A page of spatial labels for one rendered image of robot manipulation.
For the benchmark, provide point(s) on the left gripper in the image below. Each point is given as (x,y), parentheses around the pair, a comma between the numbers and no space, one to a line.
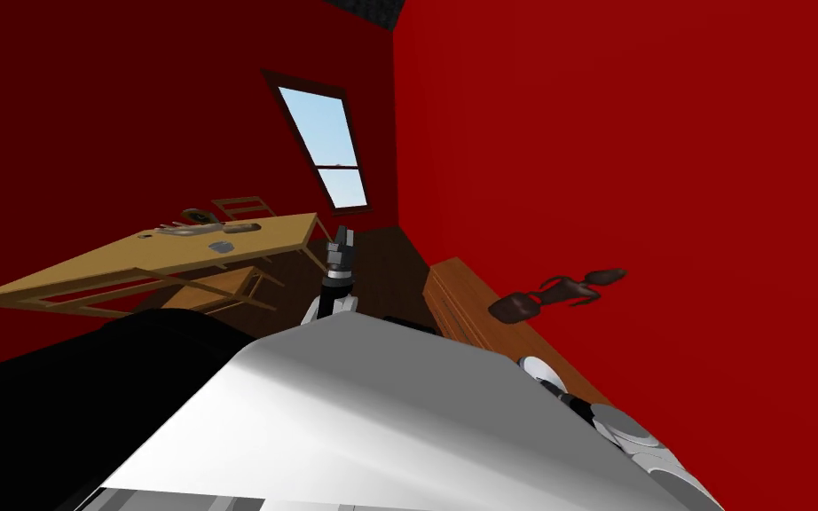
(339,255)

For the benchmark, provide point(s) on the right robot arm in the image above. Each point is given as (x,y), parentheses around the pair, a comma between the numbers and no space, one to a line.
(640,433)

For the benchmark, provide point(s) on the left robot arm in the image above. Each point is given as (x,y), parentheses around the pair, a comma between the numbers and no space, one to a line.
(61,397)

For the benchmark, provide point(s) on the brown framed window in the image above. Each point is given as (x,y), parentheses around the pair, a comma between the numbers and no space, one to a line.
(327,142)

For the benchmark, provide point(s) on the dark long dish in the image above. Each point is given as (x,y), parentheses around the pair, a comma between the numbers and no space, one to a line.
(242,228)

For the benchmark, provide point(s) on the wooden chair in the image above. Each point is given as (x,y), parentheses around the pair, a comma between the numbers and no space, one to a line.
(242,206)

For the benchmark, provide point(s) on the grey bowl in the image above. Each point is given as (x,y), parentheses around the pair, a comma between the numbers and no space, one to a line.
(221,247)

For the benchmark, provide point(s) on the brown wooden sideboard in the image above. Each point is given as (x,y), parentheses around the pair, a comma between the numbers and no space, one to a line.
(462,301)

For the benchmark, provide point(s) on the dark round plate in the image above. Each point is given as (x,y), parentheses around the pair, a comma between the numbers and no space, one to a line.
(197,215)

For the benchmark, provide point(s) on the grey cutlery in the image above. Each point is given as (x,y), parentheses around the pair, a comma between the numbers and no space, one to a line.
(185,229)

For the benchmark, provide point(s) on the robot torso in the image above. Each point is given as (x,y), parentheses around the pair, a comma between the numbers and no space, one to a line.
(380,419)

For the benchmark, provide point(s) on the dark brown sculpture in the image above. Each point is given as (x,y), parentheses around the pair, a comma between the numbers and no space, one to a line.
(519,306)

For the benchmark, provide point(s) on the light wooden table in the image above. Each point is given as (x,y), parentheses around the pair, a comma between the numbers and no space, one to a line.
(118,262)

